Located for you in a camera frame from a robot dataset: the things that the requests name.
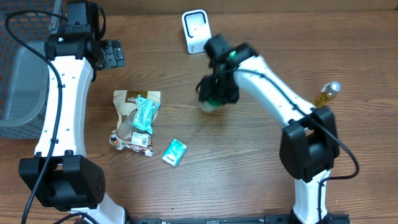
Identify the green lid jar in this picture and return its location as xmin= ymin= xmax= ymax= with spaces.
xmin=198 ymin=98 xmax=223 ymax=113

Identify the mint green wipes pack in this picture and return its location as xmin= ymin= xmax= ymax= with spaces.
xmin=132 ymin=95 xmax=161 ymax=134

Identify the small teal tissue pack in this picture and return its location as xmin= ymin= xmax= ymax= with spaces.
xmin=162 ymin=139 xmax=187 ymax=167

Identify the brown snack packet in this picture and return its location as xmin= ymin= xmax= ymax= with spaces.
xmin=109 ymin=90 xmax=161 ymax=157

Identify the yellow liquid bottle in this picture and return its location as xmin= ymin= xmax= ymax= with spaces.
xmin=311 ymin=81 xmax=342 ymax=108

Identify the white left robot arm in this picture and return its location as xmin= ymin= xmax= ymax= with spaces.
xmin=19 ymin=1 xmax=129 ymax=223

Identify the white barcode scanner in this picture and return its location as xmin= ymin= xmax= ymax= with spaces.
xmin=181 ymin=9 xmax=212 ymax=54

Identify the dark grey plastic basket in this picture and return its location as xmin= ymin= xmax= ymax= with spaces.
xmin=1 ymin=0 xmax=63 ymax=139

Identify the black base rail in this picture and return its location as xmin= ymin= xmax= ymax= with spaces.
xmin=74 ymin=213 xmax=352 ymax=224

